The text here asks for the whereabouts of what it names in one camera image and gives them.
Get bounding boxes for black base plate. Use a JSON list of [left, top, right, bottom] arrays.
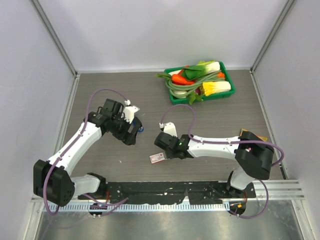
[[98, 180, 256, 206]]

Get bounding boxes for toy white radish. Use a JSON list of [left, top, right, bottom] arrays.
[[171, 90, 188, 99]]

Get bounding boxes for toy green long beans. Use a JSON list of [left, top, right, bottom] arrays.
[[156, 70, 226, 94]]

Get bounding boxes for blue stapler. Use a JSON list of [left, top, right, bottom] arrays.
[[132, 116, 144, 133]]

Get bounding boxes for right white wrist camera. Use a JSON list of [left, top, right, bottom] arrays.
[[159, 122, 178, 137]]

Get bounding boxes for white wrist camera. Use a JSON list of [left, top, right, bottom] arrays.
[[159, 122, 178, 137], [122, 99, 140, 124]]

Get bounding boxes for green plastic tray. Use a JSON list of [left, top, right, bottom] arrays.
[[164, 61, 236, 105]]

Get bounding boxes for toy napa cabbage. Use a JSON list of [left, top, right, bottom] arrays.
[[200, 81, 231, 97]]

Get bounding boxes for toy orange carrot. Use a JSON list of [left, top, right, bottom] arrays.
[[171, 74, 196, 86]]

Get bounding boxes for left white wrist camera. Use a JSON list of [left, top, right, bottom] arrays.
[[122, 99, 140, 124]]

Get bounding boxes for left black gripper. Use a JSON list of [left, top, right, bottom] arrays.
[[110, 112, 140, 146]]

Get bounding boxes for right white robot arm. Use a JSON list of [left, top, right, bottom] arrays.
[[154, 131, 274, 198]]

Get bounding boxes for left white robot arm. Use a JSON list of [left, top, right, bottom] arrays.
[[33, 99, 143, 207]]

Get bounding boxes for colourful candy bag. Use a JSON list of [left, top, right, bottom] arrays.
[[239, 128, 268, 141]]

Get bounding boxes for toy bok choy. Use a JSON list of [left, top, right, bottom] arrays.
[[182, 61, 221, 81]]

